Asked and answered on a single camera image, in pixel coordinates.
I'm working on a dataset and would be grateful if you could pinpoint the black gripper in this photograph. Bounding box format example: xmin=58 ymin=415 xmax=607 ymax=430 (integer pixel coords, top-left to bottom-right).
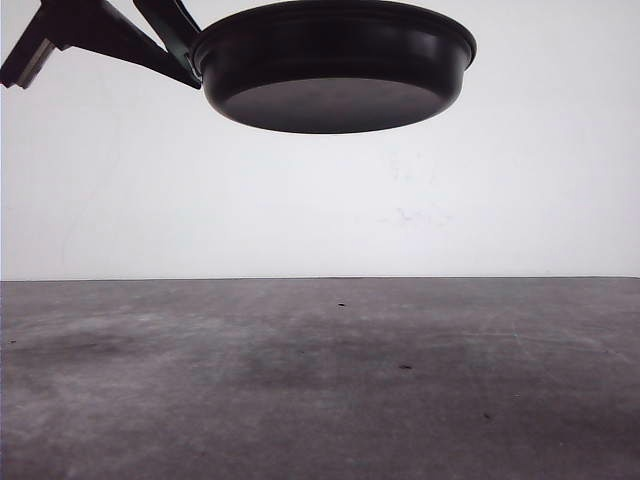
xmin=1 ymin=0 xmax=201 ymax=89

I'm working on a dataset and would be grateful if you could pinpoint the black frying pan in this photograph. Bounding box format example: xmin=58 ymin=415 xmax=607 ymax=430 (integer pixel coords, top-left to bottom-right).
xmin=191 ymin=1 xmax=477 ymax=134

